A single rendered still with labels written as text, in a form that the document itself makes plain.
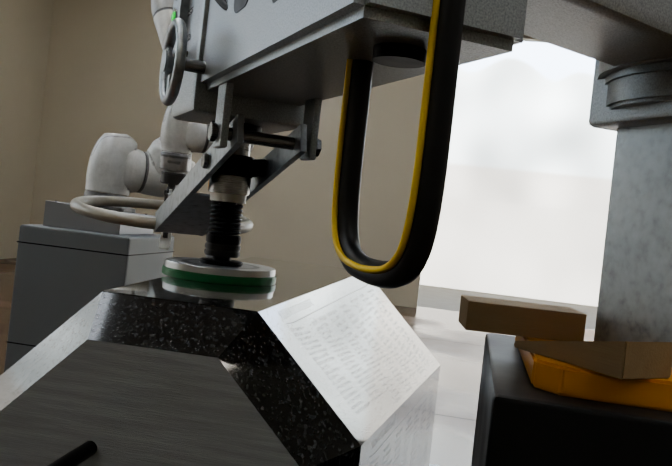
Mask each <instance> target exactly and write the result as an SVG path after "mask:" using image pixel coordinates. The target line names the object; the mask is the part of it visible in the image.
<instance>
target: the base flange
mask: <svg viewBox="0 0 672 466"><path fill-rule="evenodd" d="M594 334H595V330H589V329H585V335H584V341H594ZM515 341H556V340H547V339H539V338H530V337H522V336H516V337H515ZM519 352H520V354H521V357H522V360H523V362H524V365H525V368H526V370H527V373H528V376H529V378H530V381H531V383H532V384H533V385H534V387H536V388H539V389H542V390H545V391H548V392H551V393H554V394H557V395H560V396H567V397H574V398H580V399H587V400H594V401H600V402H607V403H614V404H621V405H627V406H634V407H641V408H647V409H654V410H661V411H668V412H672V367H671V376H670V377H669V378H665V379H624V380H622V379H618V378H615V377H612V376H608V375H605V374H602V373H598V372H595V371H592V370H588V369H585V368H582V367H578V366H575V365H572V364H568V363H565V362H562V361H558V360H555V359H552V358H548V357H545V356H542V355H538V354H535V353H532V352H528V351H525V350H522V349H519Z"/></svg>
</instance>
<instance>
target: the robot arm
mask: <svg viewBox="0 0 672 466"><path fill-rule="evenodd" d="M173 4H174V0H151V12H152V16H153V21H154V25H155V27H156V30H157V33H158V36H159V40H160V43H161V46H162V49H163V47H164V42H165V38H166V34H167V31H168V28H169V26H170V24H171V22H172V20H171V15H172V13H173ZM172 106H173V104H172V105H171V106H168V107H167V109H166V111H165V114H164V118H163V122H162V127H161V135H160V137H159V138H157V139H156V140H154V141H153V142H152V144H151V145H150V147H149V148H148V150H147V152H144V151H141V150H139V149H137V143H136V141H135V140H134V139H133V138H131V137H130V136H129V135H126V134H116V133H104V134H103V135H102V136H101V137H100V138H99V139H98V141H97V142H96V144H95V145H94V147H93V149H92V152H91V155H90V158H89V163H88V168H87V174H86V185H85V192H84V195H83V196H120V197H127V196H129V194H130V193H133V192H137V193H141V194H145V195H150V196H156V197H164V201H165V200H166V199H167V198H168V197H169V195H170V194H171V193H172V192H173V191H174V189H175V188H176V187H177V186H178V185H179V183H180V182H181V181H182V180H183V179H184V178H185V176H186V175H187V174H188V173H189V172H190V170H191V169H192V168H193V167H194V166H195V162H193V161H192V153H195V152H196V153H205V152H206V151H207V150H208V149H209V148H210V146H211V145H212V144H213V142H212V141H209V140H208V128H209V125H208V124H201V123H195V122H188V121H182V120H177V119H175V118H173V115H172ZM89 190H90V191H89ZM95 191H97V192H95ZM101 192H103V193H101ZM108 193H109V194H108ZM114 194H116V195H114ZM121 195H122V196H121ZM94 207H98V208H103V209H107V210H113V211H119V212H130V213H135V211H136V209H134V208H131V207H118V206H94ZM171 238H172V233H167V232H161V234H160V243H159V249H165V250H169V248H170V246H171Z"/></svg>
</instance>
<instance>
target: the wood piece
mask: <svg viewBox="0 0 672 466"><path fill-rule="evenodd" d="M586 317H587V315H586V314H584V313H582V312H580V311H577V310H575V309H573V308H571V307H563V306H555V305H546V304H537V303H529V302H520V301H511V300H503V299H494V298H485V297H477V296H468V295H461V301H460V310H459V319H458V321H459V323H460V324H461V325H462V326H463V327H464V329H465V330H471V331H479V332H488V333H496V334H505V335H513V336H522V337H530V338H539V339H547V340H556V341H584V335H585V326H586Z"/></svg>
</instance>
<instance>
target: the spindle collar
mask: <svg viewBox="0 0 672 466"><path fill-rule="evenodd" d="M250 148H251V144H246V143H243V144H242V145H241V146H240V147H239V148H238V149H237V150H236V151H235V152H234V153H233V154H232V155H231V156H230V157H229V159H228V160H227V161H226V162H225V163H224V164H223V165H222V166H221V167H220V168H219V169H218V170H217V171H216V172H215V173H214V174H213V175H212V176H211V178H210V179H209V186H208V191H209V192H217V193H226V194H235V195H243V196H248V195H249V194H250V185H251V179H252V177H264V176H265V168H266V160H265V159H254V158H253V157H250Z"/></svg>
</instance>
